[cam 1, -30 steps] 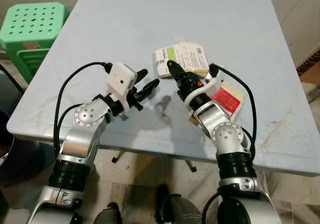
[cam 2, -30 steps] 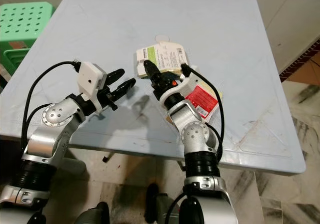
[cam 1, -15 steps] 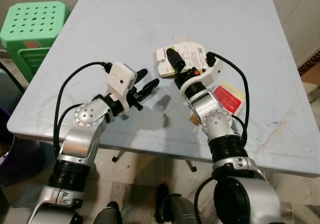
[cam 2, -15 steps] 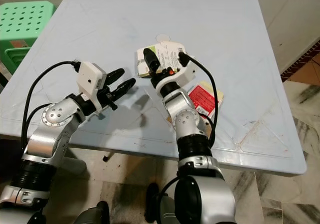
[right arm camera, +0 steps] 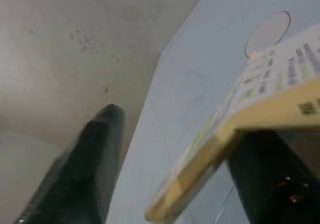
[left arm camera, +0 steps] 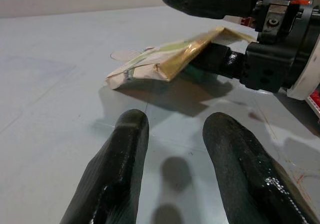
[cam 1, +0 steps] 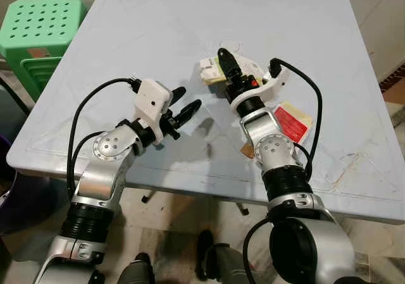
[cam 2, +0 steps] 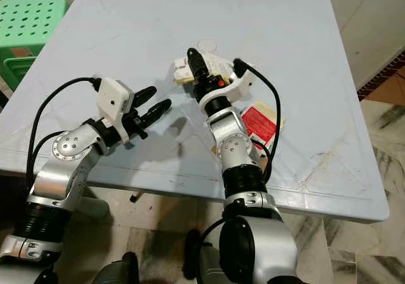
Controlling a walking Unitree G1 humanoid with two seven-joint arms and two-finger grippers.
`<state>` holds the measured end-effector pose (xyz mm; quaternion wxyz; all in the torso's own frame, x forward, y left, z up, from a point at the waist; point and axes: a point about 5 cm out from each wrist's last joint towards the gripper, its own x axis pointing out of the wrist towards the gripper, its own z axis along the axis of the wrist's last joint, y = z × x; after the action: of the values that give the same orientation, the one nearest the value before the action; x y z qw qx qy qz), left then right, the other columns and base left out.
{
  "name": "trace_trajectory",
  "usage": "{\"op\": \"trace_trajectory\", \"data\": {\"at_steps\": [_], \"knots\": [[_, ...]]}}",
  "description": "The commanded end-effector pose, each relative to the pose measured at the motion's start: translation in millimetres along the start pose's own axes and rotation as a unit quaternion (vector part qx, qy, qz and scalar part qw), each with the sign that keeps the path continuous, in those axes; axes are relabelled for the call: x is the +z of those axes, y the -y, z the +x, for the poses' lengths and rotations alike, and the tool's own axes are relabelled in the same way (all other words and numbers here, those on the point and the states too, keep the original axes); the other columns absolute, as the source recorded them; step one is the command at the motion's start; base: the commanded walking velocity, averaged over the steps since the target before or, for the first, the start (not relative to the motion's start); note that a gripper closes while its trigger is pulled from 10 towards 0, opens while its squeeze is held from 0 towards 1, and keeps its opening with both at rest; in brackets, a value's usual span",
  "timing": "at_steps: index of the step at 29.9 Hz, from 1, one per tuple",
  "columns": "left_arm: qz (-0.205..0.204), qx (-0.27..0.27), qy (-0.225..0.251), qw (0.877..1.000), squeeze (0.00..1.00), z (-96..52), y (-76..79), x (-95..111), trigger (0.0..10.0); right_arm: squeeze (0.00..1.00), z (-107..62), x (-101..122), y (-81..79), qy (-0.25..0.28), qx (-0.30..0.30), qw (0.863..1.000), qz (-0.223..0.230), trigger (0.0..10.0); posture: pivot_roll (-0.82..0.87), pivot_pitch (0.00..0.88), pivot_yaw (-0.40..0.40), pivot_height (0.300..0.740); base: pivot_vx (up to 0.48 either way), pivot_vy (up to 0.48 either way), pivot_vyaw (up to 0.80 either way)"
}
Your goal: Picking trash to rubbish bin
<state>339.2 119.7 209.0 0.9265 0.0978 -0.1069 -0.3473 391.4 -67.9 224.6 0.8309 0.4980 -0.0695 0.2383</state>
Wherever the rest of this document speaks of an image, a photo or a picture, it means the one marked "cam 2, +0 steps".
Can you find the red and white packet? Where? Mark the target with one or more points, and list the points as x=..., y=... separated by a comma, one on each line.
x=258, y=123

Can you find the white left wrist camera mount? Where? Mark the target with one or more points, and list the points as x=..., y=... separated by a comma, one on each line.
x=115, y=97

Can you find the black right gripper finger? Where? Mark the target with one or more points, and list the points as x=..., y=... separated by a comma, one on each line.
x=196, y=61

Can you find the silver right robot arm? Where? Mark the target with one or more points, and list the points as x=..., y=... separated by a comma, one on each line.
x=234, y=148

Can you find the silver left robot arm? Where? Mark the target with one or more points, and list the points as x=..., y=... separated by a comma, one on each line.
x=54, y=183

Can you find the grey right robot leg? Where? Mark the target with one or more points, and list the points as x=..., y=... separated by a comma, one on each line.
x=205, y=265

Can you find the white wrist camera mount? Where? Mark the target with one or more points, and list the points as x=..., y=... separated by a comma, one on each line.
x=240, y=85
x=115, y=97

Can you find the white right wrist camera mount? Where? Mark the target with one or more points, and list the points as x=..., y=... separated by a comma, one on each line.
x=240, y=85

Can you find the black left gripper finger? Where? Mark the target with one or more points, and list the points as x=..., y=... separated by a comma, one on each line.
x=144, y=96
x=157, y=110

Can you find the green plastic stool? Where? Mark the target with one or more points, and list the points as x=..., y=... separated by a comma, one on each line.
x=31, y=21

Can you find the small brown paper scrap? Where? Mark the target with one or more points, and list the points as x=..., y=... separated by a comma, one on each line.
x=217, y=150

